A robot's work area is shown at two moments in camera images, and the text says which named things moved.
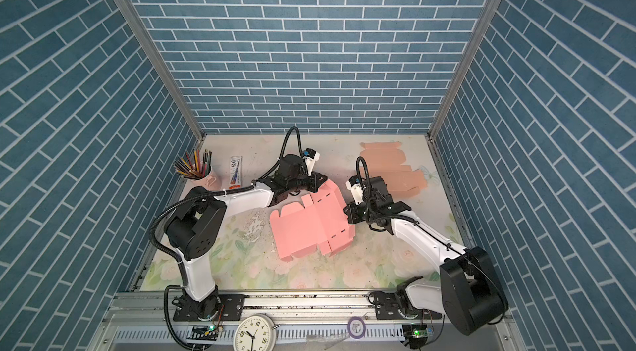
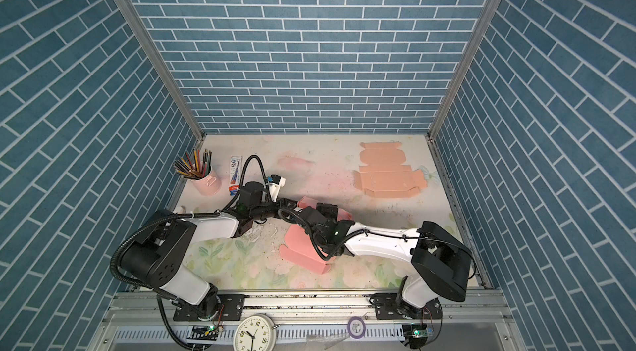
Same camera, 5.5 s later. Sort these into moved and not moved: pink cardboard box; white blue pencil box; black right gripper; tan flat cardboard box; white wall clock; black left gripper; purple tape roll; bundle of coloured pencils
Moved: pink cardboard box; black right gripper; black left gripper
Not moved: white blue pencil box; bundle of coloured pencils; white wall clock; tan flat cardboard box; purple tape roll
